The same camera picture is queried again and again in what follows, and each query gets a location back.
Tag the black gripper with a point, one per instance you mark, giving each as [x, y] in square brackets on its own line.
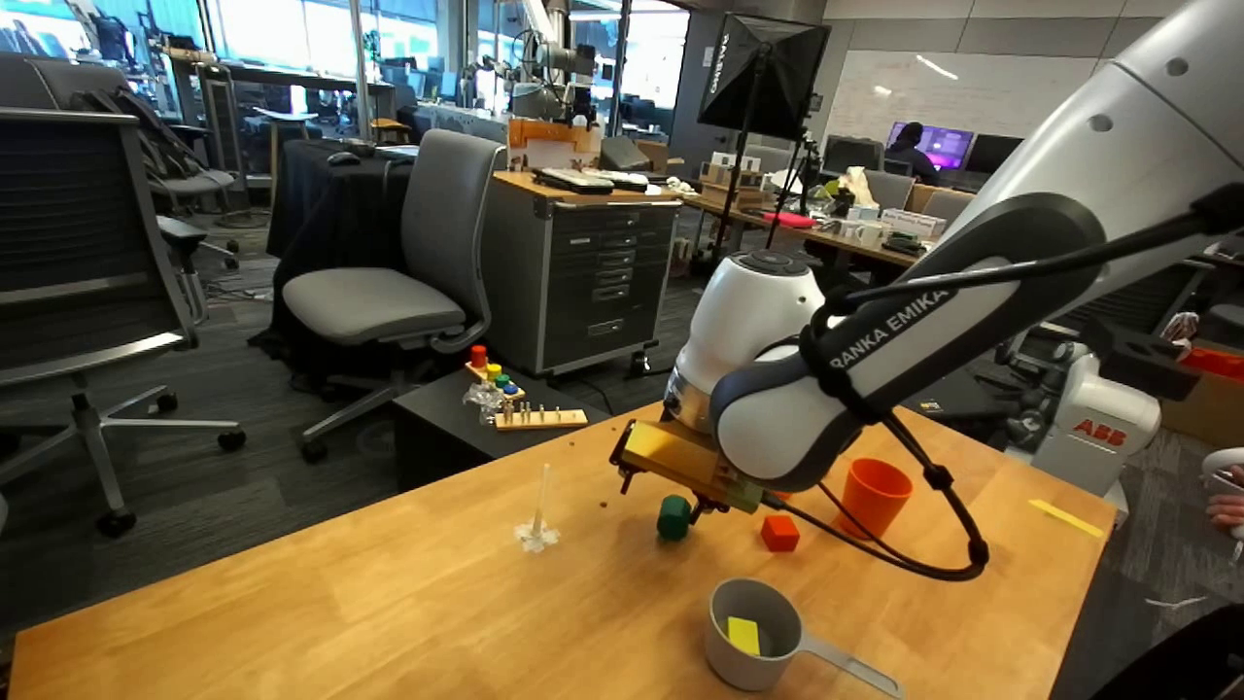
[737, 503]

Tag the green block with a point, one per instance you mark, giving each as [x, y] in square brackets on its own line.
[675, 518]

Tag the orange block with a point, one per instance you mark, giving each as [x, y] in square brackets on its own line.
[779, 536]

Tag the yellow block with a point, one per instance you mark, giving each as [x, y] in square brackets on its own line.
[743, 634]

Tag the gray measuring cup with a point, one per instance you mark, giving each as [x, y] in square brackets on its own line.
[779, 664]

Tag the white ABB robot base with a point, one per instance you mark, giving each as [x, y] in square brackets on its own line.
[1100, 428]

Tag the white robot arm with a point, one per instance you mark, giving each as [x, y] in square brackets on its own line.
[1012, 260]

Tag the clear plastic stand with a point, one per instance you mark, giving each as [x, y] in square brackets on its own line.
[539, 536]

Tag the orange plastic cup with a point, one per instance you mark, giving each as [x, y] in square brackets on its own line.
[876, 498]

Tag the wooden block row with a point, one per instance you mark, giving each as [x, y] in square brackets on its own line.
[539, 417]

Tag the clear plastic pieces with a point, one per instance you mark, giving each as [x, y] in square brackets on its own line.
[490, 398]

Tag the colourful toy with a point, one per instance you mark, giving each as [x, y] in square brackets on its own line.
[482, 366]

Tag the gray cabinet wooden top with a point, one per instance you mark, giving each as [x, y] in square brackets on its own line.
[577, 277]

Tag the small black side table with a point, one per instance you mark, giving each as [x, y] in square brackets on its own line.
[442, 422]

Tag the black light stand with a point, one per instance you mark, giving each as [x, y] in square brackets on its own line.
[737, 196]

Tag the cluttered wooden desk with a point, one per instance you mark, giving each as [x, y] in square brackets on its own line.
[857, 236]

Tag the yellow tape strip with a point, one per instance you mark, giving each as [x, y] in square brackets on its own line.
[1068, 518]

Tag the gray office chair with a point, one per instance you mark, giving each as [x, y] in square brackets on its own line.
[375, 300]

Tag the purple lit monitor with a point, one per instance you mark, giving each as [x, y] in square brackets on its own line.
[934, 151]

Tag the black softbox light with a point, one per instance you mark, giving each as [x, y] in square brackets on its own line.
[770, 81]

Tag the black computer monitor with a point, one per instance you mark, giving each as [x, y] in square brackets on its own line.
[993, 157]

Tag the black draped cloth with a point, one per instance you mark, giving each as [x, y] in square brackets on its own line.
[332, 209]

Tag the cardboard box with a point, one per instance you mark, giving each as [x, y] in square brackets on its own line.
[1214, 404]

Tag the black mesh office chair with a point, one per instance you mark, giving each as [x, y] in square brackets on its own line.
[78, 220]

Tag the tan wrist camera mount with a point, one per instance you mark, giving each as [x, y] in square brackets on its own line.
[683, 459]

